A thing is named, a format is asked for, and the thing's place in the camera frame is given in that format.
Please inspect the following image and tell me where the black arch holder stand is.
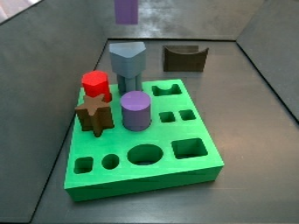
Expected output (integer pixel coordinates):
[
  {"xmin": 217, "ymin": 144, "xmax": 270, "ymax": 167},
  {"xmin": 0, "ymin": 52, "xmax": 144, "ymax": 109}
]
[{"xmin": 163, "ymin": 45, "xmax": 210, "ymax": 72}]

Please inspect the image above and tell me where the brown star block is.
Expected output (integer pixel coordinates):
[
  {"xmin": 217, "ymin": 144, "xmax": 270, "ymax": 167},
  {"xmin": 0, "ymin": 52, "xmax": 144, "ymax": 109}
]
[{"xmin": 75, "ymin": 94, "xmax": 115, "ymax": 137}]

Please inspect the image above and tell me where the purple cylinder block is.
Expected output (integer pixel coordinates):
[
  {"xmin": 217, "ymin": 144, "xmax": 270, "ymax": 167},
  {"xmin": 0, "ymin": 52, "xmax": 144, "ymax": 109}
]
[{"xmin": 120, "ymin": 91, "xmax": 151, "ymax": 131}]

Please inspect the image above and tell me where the purple arch block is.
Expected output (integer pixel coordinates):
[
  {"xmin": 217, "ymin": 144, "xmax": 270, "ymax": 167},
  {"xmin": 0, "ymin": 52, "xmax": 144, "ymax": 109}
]
[{"xmin": 115, "ymin": 0, "xmax": 139, "ymax": 25}]

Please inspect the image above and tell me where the green shape sorting board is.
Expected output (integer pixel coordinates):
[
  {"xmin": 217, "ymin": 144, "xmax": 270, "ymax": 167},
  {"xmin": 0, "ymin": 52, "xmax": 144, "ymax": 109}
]
[{"xmin": 64, "ymin": 80, "xmax": 225, "ymax": 201}]

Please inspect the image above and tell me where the grey-blue pentagon block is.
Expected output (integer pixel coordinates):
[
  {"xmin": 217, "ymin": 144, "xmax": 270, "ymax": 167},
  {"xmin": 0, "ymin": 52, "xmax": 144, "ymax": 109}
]
[{"xmin": 108, "ymin": 42, "xmax": 146, "ymax": 95}]

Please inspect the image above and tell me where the red hexagon block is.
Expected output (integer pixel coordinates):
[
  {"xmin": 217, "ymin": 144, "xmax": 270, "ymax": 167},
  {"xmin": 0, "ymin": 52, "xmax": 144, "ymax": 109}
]
[{"xmin": 82, "ymin": 70, "xmax": 112, "ymax": 102}]

